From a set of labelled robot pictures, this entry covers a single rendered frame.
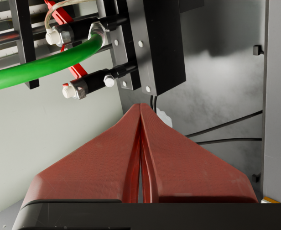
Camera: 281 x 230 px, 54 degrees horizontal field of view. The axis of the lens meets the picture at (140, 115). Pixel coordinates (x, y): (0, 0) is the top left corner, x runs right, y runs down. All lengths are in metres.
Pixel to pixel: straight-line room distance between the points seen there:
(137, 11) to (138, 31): 0.03
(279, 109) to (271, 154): 0.07
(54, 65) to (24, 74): 0.02
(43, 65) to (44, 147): 0.54
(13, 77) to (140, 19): 0.27
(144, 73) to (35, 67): 0.27
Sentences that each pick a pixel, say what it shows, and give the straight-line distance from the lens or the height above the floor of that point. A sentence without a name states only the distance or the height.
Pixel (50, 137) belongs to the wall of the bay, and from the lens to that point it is 0.75.
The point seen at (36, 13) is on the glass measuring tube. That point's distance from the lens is 0.69.
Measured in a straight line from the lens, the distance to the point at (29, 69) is 0.23.
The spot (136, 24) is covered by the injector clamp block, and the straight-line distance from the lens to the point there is 0.46.
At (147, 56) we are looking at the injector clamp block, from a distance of 0.46.
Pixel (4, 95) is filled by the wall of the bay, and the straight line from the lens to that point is 0.69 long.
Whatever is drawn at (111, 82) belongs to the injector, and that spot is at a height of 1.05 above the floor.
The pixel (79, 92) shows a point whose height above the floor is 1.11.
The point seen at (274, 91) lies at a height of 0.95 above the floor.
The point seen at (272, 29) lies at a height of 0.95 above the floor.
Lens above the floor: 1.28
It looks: 34 degrees down
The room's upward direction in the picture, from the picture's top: 119 degrees counter-clockwise
